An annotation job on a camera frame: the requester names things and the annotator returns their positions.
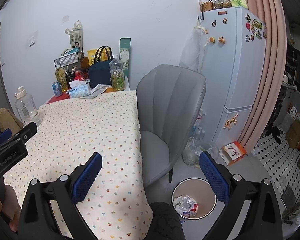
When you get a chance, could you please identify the blue drink can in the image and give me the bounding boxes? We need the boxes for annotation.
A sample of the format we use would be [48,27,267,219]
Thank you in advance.
[52,81,62,97]

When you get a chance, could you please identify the pink curtain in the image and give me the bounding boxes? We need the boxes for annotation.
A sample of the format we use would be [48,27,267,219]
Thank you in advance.
[233,0,288,151]

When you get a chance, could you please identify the white tissue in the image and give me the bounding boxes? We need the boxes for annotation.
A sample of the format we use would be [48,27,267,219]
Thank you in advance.
[178,203,199,218]

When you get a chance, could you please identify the green carton box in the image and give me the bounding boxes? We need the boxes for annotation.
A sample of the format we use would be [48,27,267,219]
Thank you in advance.
[120,37,131,76]

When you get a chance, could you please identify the yellow tea bottle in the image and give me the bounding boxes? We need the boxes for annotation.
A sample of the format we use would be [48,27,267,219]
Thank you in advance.
[55,67,68,93]

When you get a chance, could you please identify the white trash bin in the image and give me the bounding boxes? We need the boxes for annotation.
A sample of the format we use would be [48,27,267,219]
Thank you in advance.
[171,178,217,220]

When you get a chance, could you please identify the floral cream tablecloth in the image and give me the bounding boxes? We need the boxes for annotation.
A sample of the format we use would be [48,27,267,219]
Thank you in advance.
[4,90,153,239]

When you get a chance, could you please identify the white refrigerator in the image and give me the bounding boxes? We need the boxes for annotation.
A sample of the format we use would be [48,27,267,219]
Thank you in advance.
[201,7,267,148]

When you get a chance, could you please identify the blue tissue pack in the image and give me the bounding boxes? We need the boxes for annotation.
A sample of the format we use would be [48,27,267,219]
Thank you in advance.
[69,80,91,98]

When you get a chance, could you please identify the black clothed knee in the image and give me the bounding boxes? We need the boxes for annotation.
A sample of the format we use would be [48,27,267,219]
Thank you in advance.
[144,202,186,240]

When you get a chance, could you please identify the yellow snack bag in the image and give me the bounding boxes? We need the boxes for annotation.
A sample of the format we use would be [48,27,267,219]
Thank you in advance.
[88,46,111,65]

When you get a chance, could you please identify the white hanging tote bag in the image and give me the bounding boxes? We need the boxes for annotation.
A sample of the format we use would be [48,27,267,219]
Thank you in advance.
[179,25,209,73]

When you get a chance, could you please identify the clear plastic bag on floor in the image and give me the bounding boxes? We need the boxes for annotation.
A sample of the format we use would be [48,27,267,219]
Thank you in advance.
[182,137,219,168]

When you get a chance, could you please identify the black utensil holder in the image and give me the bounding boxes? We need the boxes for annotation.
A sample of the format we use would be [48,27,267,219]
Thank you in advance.
[64,64,77,88]

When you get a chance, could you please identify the paper bag with face print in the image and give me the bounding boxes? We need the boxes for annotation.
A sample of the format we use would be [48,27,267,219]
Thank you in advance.
[65,20,83,54]

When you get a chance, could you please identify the red lidded jar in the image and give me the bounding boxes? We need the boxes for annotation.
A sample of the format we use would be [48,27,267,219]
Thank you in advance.
[74,70,85,81]

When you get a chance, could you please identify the person's left hand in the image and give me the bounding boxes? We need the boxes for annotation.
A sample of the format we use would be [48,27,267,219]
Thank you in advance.
[0,185,21,232]

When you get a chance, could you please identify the grey upholstered chair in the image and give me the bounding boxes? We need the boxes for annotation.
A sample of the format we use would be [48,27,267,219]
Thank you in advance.
[136,64,206,187]

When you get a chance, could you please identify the navy blue tote bag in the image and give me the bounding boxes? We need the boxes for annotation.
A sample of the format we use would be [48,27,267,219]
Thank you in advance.
[88,46,114,89]

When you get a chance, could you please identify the wire mesh basket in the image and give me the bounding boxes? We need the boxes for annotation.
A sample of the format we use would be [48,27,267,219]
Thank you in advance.
[54,48,82,69]

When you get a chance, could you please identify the clear bottle with green label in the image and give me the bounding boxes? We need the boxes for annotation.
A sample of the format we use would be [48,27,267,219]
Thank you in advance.
[109,54,125,91]

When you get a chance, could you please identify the crushed clear plastic bottle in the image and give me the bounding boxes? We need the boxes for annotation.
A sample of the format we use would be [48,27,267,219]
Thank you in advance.
[173,194,196,211]

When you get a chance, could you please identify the large clear water jug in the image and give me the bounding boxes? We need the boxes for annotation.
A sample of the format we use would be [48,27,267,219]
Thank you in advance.
[15,86,40,125]

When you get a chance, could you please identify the orange white cardboard box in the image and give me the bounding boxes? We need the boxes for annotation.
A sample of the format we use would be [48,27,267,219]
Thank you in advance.
[219,141,247,166]

